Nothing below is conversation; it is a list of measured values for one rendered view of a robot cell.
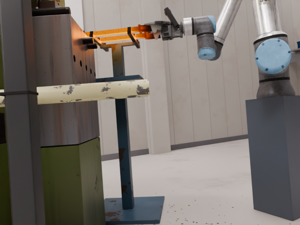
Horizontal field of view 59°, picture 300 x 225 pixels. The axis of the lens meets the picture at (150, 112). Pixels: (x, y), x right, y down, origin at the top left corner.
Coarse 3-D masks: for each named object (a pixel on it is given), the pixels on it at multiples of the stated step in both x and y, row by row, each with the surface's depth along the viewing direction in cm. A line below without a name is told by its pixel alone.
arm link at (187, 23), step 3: (183, 18) 139; (186, 18) 138; (189, 18) 138; (183, 21) 137; (186, 21) 137; (189, 21) 137; (183, 24) 137; (186, 24) 137; (189, 24) 136; (183, 27) 138; (186, 27) 137; (189, 27) 137; (183, 30) 139; (186, 30) 138; (189, 30) 138; (186, 33) 139; (189, 33) 139
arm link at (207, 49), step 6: (198, 36) 138; (204, 36) 136; (210, 36) 136; (198, 42) 138; (204, 42) 136; (210, 42) 136; (198, 48) 139; (204, 48) 135; (210, 48) 135; (216, 48) 142; (198, 54) 139; (204, 54) 136; (210, 54) 136
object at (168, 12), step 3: (165, 9) 140; (168, 9) 139; (165, 12) 141; (168, 12) 139; (168, 15) 139; (171, 15) 139; (168, 18) 143; (171, 18) 139; (174, 18) 139; (171, 21) 139; (174, 21) 139; (174, 24) 139; (177, 24) 139
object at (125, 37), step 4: (144, 32) 154; (112, 36) 157; (116, 36) 156; (120, 36) 156; (124, 36) 156; (128, 36) 156; (136, 36) 155; (140, 36) 155; (144, 36) 154; (148, 36) 155; (152, 36) 155; (160, 36) 155; (100, 40) 157; (104, 40) 157; (108, 40) 157; (112, 40) 158; (116, 40) 158; (120, 40) 159
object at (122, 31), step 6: (102, 30) 145; (108, 30) 145; (114, 30) 144; (120, 30) 144; (126, 30) 143; (132, 30) 143; (138, 30) 142; (144, 30) 143; (150, 30) 143; (96, 36) 148
